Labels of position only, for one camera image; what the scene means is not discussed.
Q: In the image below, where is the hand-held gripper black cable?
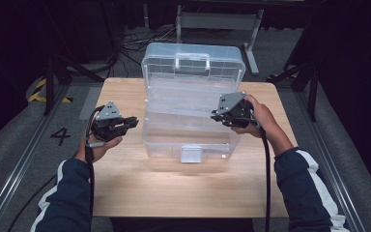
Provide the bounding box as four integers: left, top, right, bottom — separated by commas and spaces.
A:
254, 120, 272, 232
84, 105, 105, 226

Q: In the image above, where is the thin black floor cable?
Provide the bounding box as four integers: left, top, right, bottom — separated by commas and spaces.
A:
8, 175, 58, 232

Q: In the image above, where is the clear plastic storage box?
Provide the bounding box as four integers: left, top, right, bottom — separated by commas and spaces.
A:
140, 42, 246, 164

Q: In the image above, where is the bundle of floor cables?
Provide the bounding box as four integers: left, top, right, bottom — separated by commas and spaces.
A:
120, 25, 178, 54

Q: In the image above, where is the black tripod stand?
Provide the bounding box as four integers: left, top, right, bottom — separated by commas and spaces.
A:
267, 61, 320, 123
43, 54, 105, 117

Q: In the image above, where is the left hand-held gripper black cable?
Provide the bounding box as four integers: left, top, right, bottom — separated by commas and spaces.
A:
84, 105, 105, 226

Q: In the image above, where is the person's left hand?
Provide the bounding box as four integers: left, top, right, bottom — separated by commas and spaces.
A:
74, 130, 124, 163

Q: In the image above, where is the yellow black hazard tape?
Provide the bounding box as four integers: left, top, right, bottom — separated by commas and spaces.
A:
28, 77, 74, 104

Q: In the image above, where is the metal floor rail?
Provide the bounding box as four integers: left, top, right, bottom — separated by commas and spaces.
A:
0, 85, 71, 232
294, 91, 368, 232

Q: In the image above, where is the person's right hand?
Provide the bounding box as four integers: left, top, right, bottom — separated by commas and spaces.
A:
231, 94, 275, 139

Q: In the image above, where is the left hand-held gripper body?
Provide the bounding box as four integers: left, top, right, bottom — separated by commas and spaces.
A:
91, 101, 127, 143

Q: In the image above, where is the grey metal stand frame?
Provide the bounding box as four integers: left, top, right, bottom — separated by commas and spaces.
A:
175, 4, 265, 76

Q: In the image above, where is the right hand-held gripper black cable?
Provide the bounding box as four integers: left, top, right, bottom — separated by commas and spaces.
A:
254, 120, 272, 232

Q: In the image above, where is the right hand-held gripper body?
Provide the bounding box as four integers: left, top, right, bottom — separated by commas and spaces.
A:
216, 91, 258, 129

